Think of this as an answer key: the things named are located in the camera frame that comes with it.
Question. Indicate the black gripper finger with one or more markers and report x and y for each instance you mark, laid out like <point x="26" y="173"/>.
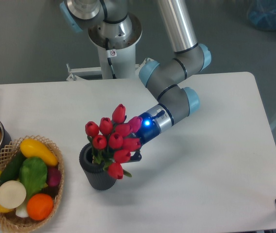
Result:
<point x="136" y="157"/>

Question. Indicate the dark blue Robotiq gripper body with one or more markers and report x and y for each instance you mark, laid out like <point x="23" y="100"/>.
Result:
<point x="149" y="128"/>

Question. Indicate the red tulip bouquet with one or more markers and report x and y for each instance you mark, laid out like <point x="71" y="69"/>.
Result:
<point x="113" y="142"/>

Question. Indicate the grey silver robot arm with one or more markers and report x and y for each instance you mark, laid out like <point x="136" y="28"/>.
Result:
<point x="173" y="103"/>

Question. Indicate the dark grey ribbed vase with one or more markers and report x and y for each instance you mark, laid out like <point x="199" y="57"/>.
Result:
<point x="97" y="177"/>

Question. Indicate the purple toy radish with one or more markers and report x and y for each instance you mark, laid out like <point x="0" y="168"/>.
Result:
<point x="53" y="177"/>

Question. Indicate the green toy lettuce leaf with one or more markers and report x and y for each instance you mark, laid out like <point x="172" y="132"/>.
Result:
<point x="33" y="175"/>

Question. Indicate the yellow toy squash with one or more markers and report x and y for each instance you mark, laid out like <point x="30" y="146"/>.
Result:
<point x="34" y="148"/>

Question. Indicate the orange toy fruit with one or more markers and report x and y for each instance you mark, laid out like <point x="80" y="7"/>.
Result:
<point x="39" y="206"/>

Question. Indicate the dark green toy cucumber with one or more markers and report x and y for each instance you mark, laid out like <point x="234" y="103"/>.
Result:
<point x="11" y="171"/>

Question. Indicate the white green toy leek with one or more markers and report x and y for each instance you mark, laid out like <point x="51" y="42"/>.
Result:
<point x="21" y="211"/>

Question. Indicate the white toy onion slice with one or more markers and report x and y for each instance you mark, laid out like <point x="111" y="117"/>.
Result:
<point x="12" y="194"/>

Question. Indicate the blue plastic bag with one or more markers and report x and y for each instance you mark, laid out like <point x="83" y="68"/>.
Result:
<point x="262" y="14"/>

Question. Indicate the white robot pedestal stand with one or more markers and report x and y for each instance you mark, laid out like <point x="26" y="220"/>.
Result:
<point x="116" y="46"/>

